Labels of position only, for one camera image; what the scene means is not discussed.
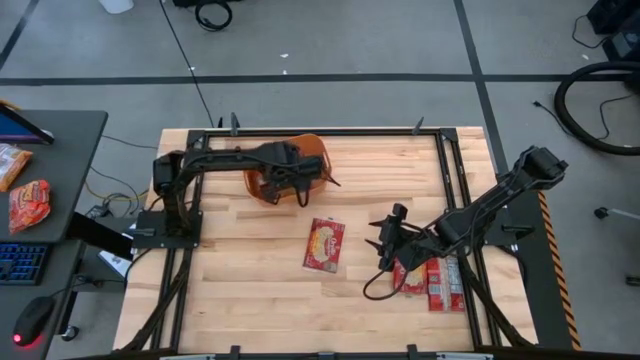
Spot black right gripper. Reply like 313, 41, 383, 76
364, 213, 427, 274

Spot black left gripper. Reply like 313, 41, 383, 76
258, 153, 343, 206

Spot red popcorn bag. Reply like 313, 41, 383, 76
426, 256, 467, 313
301, 216, 347, 275
392, 259, 429, 296

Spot orange plastic basket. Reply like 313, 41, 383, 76
243, 133, 334, 207

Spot black platform with hazard stripe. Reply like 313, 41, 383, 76
497, 189, 584, 352

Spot white paper sheet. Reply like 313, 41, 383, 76
96, 249, 133, 279

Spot grey chair base leg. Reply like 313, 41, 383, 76
593, 206, 640, 222

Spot black desk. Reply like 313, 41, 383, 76
0, 109, 109, 360

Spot white container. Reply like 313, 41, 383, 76
98, 0, 136, 15

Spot red orange chips bag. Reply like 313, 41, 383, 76
8, 179, 53, 237

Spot tilted computer monitor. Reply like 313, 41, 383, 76
0, 101, 56, 147

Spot black equipment case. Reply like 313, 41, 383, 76
586, 0, 640, 62

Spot orange snack bag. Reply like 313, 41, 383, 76
0, 143, 34, 193

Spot black keyboard blue backlight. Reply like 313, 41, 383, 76
0, 242, 50, 287

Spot black computer mouse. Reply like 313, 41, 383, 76
11, 295, 57, 348

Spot black metal table frame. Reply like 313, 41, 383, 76
117, 125, 539, 360

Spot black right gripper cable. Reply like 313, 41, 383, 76
362, 257, 404, 302

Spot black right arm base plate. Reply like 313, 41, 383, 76
482, 222, 536, 248

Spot long black floor cable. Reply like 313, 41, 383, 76
158, 0, 217, 129

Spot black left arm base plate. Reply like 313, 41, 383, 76
130, 208, 205, 250

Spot coiled black cable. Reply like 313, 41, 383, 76
194, 0, 234, 33

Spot thin black floor cable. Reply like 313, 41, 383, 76
531, 93, 640, 142

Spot bundle of cables under desk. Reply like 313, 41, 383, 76
83, 133, 160, 221

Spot thick black hose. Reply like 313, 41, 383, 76
553, 60, 640, 157

